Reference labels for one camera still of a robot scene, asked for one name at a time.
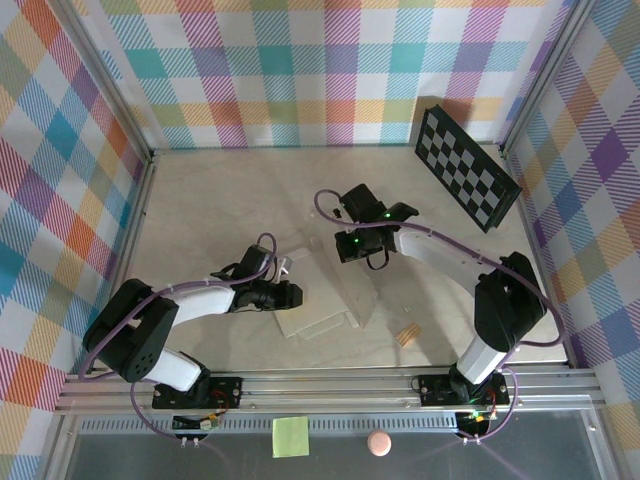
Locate white paper box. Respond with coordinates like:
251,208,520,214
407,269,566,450
273,237,379,341

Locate small wooden block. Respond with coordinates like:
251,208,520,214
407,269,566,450
394,323,421,347

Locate black white checkerboard panel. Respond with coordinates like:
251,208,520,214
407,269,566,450
413,104,522,235

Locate green sticky note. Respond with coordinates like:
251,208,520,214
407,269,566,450
272,416,311,459

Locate perforated metal strip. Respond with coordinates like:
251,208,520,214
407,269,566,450
74,417,464,436

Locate small circuit board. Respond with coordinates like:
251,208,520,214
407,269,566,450
457,409,499,426
172,412,221,432

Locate pink round disc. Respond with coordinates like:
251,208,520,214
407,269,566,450
366,429,393,457

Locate grey metal shelf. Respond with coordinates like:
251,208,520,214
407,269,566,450
42,409,619,480

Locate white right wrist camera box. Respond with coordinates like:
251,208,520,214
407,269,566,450
307,199,354,237

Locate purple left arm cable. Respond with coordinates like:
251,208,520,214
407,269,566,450
78,232,279,445

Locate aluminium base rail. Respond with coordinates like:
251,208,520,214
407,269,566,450
54,367,604,416

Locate aluminium side rail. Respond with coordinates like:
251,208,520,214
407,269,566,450
499,144,577,369
102,157,159,376

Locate aluminium frame post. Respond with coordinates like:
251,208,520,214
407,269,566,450
498,0,599,154
47,0,156,164

